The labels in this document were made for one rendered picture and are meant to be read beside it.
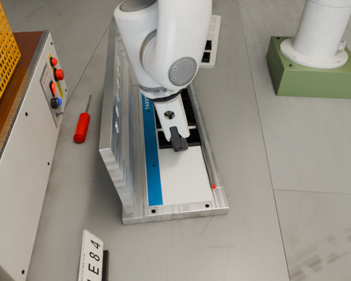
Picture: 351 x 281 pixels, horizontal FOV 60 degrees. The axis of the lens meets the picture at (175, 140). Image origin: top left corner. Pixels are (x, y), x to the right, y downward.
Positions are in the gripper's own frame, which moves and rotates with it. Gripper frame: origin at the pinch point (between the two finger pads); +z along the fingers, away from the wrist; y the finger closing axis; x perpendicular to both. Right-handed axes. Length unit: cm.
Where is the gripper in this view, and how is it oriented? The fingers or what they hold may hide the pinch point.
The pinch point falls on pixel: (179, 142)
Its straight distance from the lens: 68.9
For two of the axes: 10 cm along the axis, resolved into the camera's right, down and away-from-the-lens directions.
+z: 2.1, 6.8, 7.0
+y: -1.2, -7.0, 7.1
